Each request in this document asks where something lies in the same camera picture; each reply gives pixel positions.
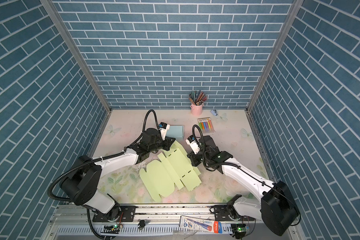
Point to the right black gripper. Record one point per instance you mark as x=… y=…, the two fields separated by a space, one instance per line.
x=192 y=156

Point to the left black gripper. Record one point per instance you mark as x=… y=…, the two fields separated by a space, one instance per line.
x=168 y=143

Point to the light blue paper box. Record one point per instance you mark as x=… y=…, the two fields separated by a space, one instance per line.
x=176 y=131

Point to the light green paper box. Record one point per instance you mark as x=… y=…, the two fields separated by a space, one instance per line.
x=172 y=170

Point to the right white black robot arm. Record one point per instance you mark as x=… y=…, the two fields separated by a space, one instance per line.
x=273 y=203

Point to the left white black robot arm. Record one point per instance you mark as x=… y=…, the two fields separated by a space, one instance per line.
x=80 y=184

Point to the pack of coloured markers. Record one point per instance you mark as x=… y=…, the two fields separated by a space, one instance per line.
x=206 y=125

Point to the pink pencil cup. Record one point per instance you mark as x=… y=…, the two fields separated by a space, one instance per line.
x=196 y=110

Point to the coloured pencils bundle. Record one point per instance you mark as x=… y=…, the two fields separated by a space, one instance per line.
x=197 y=98

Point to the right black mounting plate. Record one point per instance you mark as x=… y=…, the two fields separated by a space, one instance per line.
x=225 y=213

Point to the black mounting plate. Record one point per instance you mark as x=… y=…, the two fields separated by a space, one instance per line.
x=225 y=213
x=126 y=213

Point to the white red blue package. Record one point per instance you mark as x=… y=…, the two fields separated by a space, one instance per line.
x=201 y=225

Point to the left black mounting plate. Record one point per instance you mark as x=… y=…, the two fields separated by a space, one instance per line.
x=126 y=213

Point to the right green lit device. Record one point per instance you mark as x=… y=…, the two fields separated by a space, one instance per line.
x=239 y=231

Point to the small black knob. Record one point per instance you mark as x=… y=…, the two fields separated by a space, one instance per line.
x=141 y=225

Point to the left green circuit board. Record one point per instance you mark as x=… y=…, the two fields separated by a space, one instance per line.
x=110 y=230

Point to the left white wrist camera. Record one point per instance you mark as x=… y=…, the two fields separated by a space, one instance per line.
x=163 y=128

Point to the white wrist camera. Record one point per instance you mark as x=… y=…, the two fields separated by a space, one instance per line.
x=192 y=142
x=163 y=128

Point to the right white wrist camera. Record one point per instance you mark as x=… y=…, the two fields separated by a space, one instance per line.
x=192 y=142

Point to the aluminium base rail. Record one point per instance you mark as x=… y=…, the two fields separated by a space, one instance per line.
x=74 y=223

